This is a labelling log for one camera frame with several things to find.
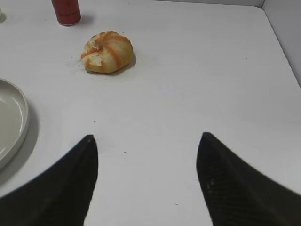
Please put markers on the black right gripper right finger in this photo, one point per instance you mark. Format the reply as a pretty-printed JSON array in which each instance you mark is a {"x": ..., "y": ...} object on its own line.
[{"x": 236, "y": 194}]

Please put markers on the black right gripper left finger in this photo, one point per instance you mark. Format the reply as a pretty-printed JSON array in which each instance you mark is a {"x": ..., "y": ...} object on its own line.
[{"x": 60, "y": 196}]

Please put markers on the beige round plate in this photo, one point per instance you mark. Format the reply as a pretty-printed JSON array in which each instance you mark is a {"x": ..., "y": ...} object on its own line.
[{"x": 14, "y": 120}]

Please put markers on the orange striped bread roll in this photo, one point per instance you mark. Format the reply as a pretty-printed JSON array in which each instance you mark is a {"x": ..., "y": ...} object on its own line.
[{"x": 107, "y": 52}]

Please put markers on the red soda can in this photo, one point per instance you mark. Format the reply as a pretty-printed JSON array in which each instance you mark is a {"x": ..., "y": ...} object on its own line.
[{"x": 67, "y": 11}]

